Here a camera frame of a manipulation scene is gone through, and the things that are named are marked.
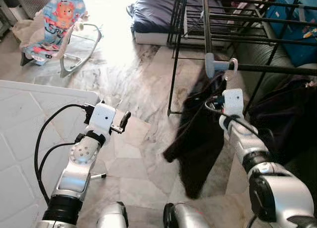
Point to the pale pink plastic hanger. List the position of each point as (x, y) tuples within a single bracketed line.
[(311, 83), (237, 66)]

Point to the black garment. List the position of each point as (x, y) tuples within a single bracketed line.
[(198, 139)]

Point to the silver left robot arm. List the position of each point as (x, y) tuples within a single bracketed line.
[(74, 173)]

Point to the green leather sofa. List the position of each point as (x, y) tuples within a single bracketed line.
[(252, 52)]

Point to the dark navy garment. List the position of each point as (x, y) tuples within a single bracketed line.
[(287, 119)]

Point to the colourful baby bouncer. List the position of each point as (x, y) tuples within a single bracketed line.
[(59, 15)]

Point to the dark blue mattress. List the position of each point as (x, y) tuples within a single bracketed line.
[(153, 15)]

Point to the blue bag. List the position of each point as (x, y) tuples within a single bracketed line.
[(292, 30)]

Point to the pink patterned cloth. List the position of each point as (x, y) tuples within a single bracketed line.
[(250, 0)]

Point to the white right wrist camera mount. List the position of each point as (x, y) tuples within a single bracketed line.
[(233, 102)]

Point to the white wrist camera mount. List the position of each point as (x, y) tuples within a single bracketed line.
[(233, 102), (103, 118)]

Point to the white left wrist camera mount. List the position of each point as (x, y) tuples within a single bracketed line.
[(103, 118)]

